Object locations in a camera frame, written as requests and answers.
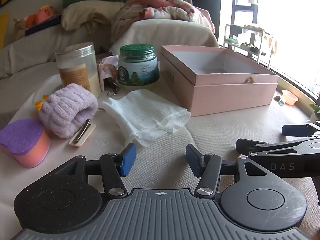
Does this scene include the white textured cloth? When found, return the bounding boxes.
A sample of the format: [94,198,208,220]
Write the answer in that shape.
[102,89,192,147]

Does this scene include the pink floral blanket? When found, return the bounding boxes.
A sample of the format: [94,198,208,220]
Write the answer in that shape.
[111,0,215,46]

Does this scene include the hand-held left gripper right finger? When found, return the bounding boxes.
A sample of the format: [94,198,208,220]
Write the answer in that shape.
[185,144,272,198]

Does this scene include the floral fabric pouch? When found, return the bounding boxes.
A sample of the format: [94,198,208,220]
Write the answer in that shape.
[97,55,119,92]

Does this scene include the pink cardboard box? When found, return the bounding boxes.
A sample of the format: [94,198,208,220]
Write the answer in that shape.
[159,45,279,117]

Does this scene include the pink sponge with purple pad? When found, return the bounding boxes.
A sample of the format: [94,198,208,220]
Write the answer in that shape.
[0,117,51,168]

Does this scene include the yellow panel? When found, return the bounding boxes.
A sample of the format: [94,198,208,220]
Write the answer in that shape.
[0,11,9,49]

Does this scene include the black flat tablet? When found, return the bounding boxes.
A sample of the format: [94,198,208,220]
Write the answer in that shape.
[24,14,62,37]

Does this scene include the cream pillow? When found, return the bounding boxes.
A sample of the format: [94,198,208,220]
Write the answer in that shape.
[61,0,125,32]

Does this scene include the purple fluffy headband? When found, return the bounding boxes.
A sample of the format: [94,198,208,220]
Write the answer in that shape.
[39,83,99,139]

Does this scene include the beige sofa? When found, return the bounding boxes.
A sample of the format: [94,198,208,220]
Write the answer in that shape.
[0,5,220,127]

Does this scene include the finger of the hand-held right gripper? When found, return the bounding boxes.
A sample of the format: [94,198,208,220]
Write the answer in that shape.
[235,138,307,157]
[282,123,320,137]

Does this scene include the metal shoe rack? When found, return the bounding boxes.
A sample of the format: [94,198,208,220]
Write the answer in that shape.
[223,24,276,68]

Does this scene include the potted plant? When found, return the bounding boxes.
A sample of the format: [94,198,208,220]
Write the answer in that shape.
[309,95,320,124]

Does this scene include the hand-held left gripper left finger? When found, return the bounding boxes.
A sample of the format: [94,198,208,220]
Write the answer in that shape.
[59,143,137,198]

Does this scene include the clear plastic jar brown label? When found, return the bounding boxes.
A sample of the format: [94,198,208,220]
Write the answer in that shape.
[55,42,102,98]

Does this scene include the orange ribbon bow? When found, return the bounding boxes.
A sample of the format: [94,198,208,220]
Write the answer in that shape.
[34,94,49,112]

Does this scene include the beige hair clip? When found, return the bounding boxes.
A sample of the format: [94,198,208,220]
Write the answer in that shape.
[69,119,97,147]

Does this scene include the green lid air freshener jar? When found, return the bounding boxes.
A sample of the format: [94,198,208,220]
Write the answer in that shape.
[117,44,160,88]

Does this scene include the pink plastic bowl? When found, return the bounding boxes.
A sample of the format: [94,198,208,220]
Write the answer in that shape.
[282,89,299,105]

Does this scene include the black clothes rack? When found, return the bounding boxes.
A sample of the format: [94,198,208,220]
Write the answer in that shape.
[231,0,260,33]

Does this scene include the metal keyring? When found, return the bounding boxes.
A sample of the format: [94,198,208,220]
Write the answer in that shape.
[107,79,122,97]

